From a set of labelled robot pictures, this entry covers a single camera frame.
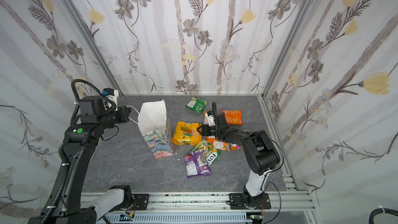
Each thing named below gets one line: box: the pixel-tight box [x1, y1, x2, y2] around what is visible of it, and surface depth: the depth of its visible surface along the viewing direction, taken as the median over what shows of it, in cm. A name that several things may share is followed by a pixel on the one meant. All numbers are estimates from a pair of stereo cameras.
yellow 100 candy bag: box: [172, 121, 203, 146], surface depth 95 cm
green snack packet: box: [185, 95, 208, 114], surface depth 113 cm
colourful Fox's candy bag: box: [232, 143, 244, 150], surface depth 92 cm
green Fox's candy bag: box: [189, 139, 221, 167], surface depth 90 cm
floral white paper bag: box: [137, 99, 175, 159], surface depth 83 cm
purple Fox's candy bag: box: [184, 147, 212, 179], surface depth 85 cm
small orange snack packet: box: [220, 109, 244, 125], surface depth 107 cm
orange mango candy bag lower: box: [206, 135, 237, 152], surface depth 93 cm
